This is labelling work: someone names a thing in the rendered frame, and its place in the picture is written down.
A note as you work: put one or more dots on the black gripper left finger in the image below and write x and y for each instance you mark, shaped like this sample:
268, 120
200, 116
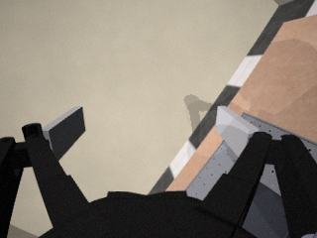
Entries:
70, 213

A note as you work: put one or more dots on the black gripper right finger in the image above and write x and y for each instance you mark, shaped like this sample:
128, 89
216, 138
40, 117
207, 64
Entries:
221, 211

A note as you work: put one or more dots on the grey perforated base plate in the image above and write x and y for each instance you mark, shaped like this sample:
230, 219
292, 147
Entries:
224, 158

